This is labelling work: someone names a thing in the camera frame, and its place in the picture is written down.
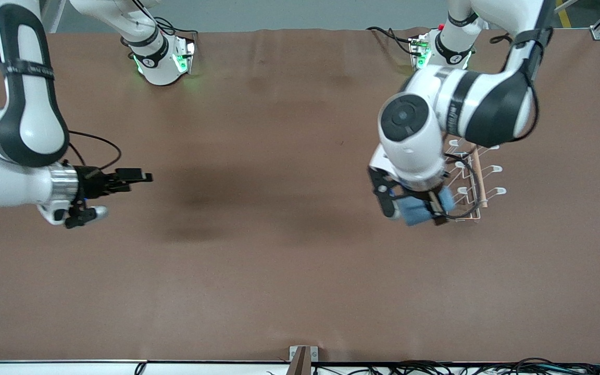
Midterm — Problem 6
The blue plastic cup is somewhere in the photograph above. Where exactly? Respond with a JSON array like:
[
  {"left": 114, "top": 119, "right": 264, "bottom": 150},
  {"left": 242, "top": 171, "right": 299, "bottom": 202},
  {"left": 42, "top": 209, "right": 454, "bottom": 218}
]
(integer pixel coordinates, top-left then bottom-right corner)
[{"left": 396, "top": 186, "right": 457, "bottom": 227}]

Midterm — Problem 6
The black right base cable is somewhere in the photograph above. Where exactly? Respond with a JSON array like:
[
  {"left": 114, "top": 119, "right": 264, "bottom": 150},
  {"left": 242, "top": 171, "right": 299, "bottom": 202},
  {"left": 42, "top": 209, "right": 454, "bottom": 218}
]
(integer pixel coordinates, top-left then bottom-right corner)
[{"left": 121, "top": 0, "right": 197, "bottom": 48}]

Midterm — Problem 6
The white wire cup holder rack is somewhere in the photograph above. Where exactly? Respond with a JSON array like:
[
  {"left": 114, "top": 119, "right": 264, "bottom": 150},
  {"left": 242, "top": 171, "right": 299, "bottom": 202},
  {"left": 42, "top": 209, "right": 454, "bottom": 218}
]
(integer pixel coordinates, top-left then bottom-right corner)
[{"left": 443, "top": 136, "right": 507, "bottom": 223}]

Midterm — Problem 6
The brown table mat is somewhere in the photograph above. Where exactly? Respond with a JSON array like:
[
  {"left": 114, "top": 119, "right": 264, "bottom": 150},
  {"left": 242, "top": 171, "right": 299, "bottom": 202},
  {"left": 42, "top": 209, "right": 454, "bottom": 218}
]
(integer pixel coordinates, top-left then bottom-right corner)
[{"left": 0, "top": 28, "right": 600, "bottom": 364}]

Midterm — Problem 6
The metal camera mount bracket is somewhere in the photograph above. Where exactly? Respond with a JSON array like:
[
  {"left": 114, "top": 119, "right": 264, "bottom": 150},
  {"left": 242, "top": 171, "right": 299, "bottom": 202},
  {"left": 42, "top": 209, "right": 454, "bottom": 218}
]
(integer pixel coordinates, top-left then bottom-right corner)
[{"left": 285, "top": 346, "right": 319, "bottom": 375}]

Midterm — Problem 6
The black left base cable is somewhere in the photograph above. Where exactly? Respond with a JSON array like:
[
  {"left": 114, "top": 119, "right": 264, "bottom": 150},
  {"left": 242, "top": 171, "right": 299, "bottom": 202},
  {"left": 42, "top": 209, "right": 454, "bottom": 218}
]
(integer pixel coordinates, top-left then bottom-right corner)
[{"left": 366, "top": 26, "right": 421, "bottom": 56}]

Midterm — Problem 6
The black cable bundle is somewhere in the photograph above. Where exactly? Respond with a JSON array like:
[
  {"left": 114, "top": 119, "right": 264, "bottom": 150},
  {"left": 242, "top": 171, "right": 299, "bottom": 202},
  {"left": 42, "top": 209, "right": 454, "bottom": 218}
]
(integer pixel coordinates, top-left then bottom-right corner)
[{"left": 312, "top": 357, "right": 600, "bottom": 375}]

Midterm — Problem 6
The black base cable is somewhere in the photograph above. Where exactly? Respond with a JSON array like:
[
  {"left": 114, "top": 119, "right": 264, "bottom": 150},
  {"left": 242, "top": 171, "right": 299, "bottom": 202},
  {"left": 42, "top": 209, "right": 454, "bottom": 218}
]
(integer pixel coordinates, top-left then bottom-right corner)
[
  {"left": 121, "top": 0, "right": 197, "bottom": 48},
  {"left": 366, "top": 26, "right": 421, "bottom": 56}
]

